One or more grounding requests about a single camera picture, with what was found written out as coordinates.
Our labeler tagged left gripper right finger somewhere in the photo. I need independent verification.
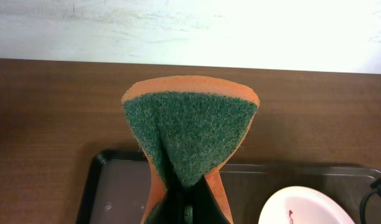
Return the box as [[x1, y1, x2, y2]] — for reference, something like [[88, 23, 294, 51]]
[[192, 177, 230, 224]]

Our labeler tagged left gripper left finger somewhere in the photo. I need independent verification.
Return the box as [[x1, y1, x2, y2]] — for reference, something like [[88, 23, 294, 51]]
[[151, 185, 186, 224]]

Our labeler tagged green and orange sponge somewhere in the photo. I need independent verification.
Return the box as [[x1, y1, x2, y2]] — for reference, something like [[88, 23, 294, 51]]
[[121, 76, 260, 223]]

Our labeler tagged white plate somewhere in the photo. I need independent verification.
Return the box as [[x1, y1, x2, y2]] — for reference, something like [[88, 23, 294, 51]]
[[258, 186, 354, 224]]

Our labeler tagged large brown tray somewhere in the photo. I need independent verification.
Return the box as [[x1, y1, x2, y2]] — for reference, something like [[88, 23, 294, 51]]
[[220, 164, 381, 223]]

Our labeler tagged small black tray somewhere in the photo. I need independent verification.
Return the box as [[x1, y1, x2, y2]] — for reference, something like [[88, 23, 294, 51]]
[[76, 149, 151, 224]]

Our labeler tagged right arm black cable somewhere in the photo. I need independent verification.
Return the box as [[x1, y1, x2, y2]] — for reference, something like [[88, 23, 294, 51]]
[[359, 179, 381, 224]]

